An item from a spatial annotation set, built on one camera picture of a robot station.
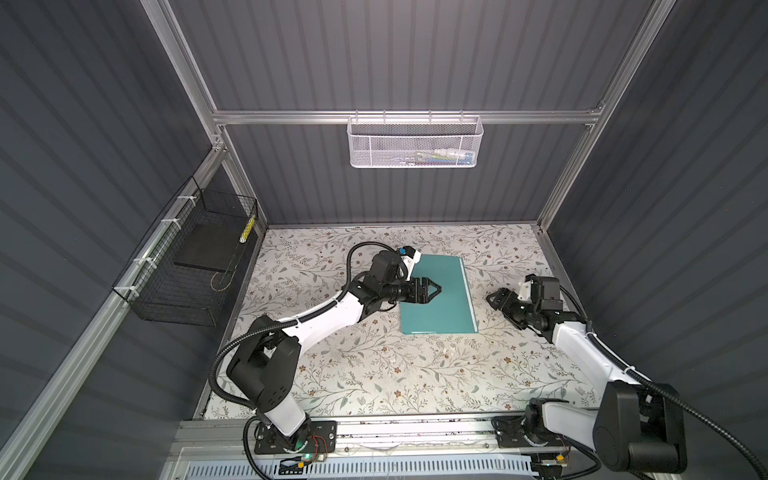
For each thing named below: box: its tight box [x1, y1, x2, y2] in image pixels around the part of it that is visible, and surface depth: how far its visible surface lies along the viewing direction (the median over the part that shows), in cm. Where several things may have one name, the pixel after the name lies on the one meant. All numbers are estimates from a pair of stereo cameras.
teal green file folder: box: [399, 254, 479, 335], surface depth 97 cm
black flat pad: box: [174, 223, 245, 272], surface depth 79 cm
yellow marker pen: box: [239, 215, 256, 244], surface depth 83 cm
